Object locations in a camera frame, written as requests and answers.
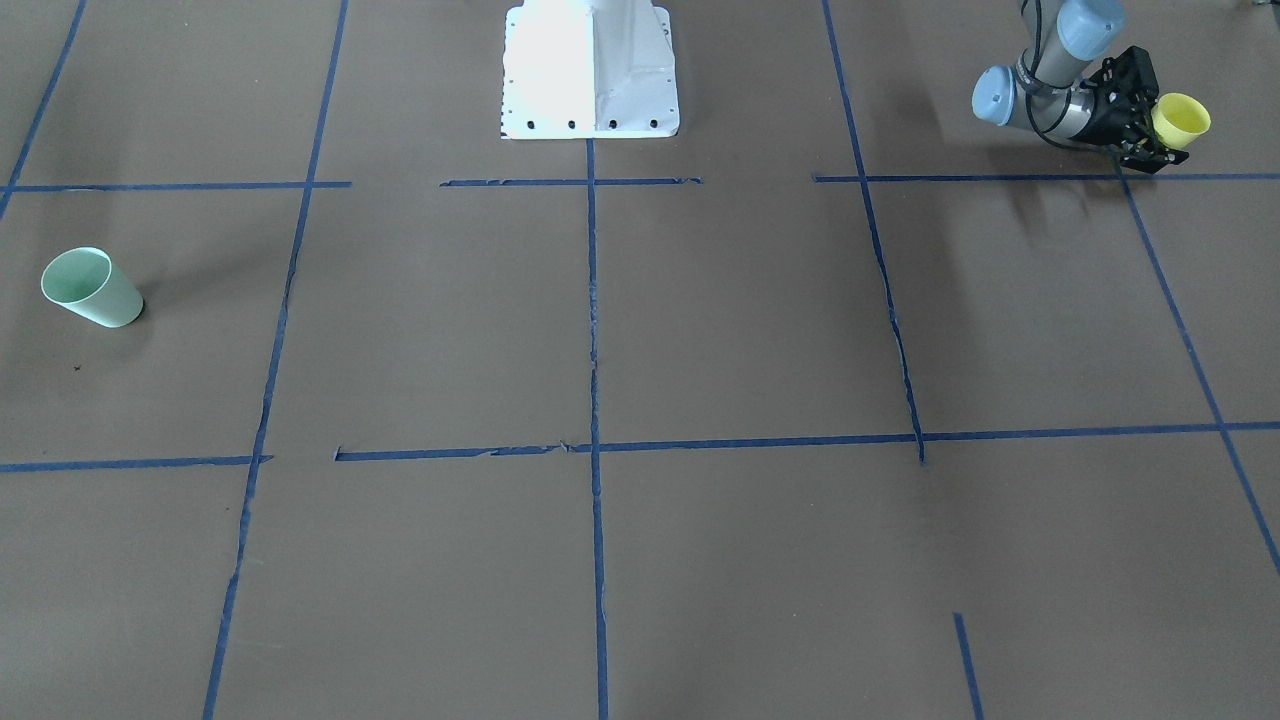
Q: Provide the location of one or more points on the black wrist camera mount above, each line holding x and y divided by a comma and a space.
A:
1130, 74

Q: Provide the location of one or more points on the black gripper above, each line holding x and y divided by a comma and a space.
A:
1108, 118

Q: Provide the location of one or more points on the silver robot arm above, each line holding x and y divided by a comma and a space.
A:
1066, 90

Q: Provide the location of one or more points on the green plastic cup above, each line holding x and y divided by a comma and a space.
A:
88, 283

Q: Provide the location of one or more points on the yellow plastic cup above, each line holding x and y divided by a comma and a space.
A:
1178, 120

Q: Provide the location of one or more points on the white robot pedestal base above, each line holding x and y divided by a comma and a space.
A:
574, 70

